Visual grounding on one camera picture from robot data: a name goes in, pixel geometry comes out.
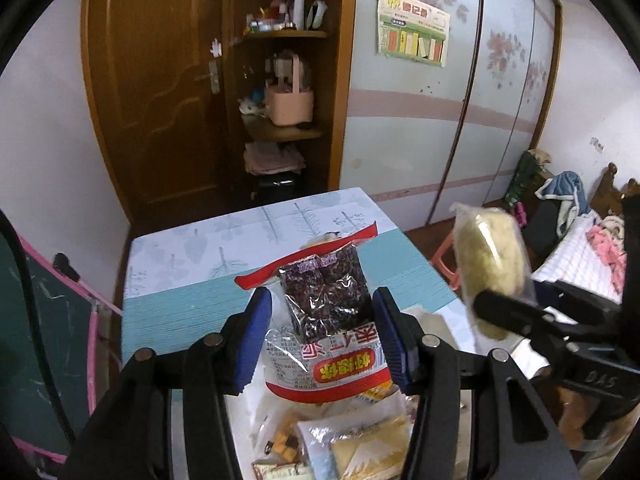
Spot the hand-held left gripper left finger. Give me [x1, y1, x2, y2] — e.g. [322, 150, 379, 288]
[60, 287, 273, 480]

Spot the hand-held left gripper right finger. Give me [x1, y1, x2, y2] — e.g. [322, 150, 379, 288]
[372, 286, 583, 480]

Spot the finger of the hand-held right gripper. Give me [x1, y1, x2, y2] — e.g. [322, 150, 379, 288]
[472, 287, 621, 356]
[525, 280, 622, 329]

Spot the yellow rice cake packet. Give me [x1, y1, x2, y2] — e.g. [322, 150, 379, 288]
[450, 202, 533, 343]
[302, 230, 347, 250]

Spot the red white dark fruit packet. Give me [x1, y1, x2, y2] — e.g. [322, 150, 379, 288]
[235, 222, 396, 403]

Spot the white quilted bed blanket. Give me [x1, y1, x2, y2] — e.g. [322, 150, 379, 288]
[532, 210, 640, 306]

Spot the small yellow snack packet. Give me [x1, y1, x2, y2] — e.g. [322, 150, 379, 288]
[357, 380, 397, 405]

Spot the black bag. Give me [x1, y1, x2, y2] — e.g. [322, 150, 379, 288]
[522, 200, 562, 271]

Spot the blue patterned tablecloth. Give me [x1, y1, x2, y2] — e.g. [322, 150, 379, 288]
[122, 187, 481, 361]

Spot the pink plastic stool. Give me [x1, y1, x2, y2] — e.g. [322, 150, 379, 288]
[431, 240, 463, 291]

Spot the yellow black cube snack packet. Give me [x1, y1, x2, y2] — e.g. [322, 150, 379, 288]
[250, 410, 307, 461]

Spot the blue white garment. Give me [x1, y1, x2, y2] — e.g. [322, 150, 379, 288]
[537, 171, 591, 236]

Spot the clear bag of star crackers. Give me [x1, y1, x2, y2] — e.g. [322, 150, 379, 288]
[297, 405, 416, 480]

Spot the brown snack packet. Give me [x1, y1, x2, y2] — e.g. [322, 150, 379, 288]
[252, 460, 312, 480]

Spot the dark green garment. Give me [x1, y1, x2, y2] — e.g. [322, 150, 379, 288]
[505, 150, 553, 211]

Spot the black box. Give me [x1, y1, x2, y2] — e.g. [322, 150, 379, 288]
[252, 172, 306, 206]

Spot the folded pink cloth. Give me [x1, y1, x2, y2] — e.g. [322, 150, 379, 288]
[244, 141, 307, 176]

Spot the black clip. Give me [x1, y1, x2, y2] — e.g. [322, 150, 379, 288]
[54, 252, 81, 282]

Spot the floral sliding door wardrobe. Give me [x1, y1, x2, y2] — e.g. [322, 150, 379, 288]
[340, 0, 563, 226]

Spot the pink basket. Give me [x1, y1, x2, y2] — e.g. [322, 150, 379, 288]
[265, 55, 315, 126]

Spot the wooden corner shelf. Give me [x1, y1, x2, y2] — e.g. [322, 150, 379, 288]
[222, 0, 358, 206]

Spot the small white blue toy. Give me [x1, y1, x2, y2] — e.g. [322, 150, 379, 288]
[239, 89, 268, 116]

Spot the wooden door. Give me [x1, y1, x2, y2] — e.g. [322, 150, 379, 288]
[82, 0, 236, 226]

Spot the group of small jars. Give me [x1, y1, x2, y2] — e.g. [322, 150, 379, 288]
[245, 2, 293, 35]

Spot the black white headband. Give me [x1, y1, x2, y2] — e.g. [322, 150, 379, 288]
[306, 0, 330, 30]

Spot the green chalkboard with pink frame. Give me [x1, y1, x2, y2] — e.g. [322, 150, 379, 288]
[0, 210, 123, 463]

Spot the wall poster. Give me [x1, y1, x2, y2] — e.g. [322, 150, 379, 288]
[376, 0, 452, 67]

